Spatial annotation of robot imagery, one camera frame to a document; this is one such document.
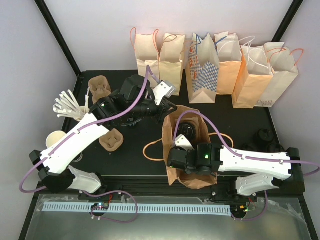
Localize brown kraft paper bag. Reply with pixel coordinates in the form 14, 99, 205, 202
142, 104, 235, 190

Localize black cup lid stack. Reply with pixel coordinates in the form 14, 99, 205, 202
265, 142, 285, 153
253, 128, 274, 145

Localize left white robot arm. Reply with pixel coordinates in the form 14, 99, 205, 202
29, 75, 177, 200

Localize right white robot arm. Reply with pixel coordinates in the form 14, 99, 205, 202
167, 143, 305, 202

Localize black paper cup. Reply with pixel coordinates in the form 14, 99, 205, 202
121, 117, 142, 127

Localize stacked pulp cup carriers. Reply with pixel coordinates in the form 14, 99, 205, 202
88, 75, 112, 104

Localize cream paper bag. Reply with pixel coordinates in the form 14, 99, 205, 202
159, 33, 186, 96

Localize blue patterned paper bag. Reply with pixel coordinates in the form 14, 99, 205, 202
185, 33, 220, 104

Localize cup of white stirrers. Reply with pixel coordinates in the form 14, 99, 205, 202
52, 88, 90, 122

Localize tilted paper cup stack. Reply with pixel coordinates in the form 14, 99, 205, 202
45, 130, 66, 148

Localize orange white paper bag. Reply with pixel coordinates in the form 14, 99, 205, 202
214, 31, 242, 95

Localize white cream logo bag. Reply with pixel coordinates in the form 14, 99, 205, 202
255, 42, 304, 108

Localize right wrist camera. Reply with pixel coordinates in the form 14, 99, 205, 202
174, 134, 194, 151

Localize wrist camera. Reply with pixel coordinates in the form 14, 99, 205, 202
174, 134, 194, 151
153, 80, 176, 106

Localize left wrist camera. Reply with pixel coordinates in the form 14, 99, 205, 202
153, 80, 176, 106

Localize white slotted cable duct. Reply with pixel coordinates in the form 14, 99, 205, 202
41, 202, 231, 217

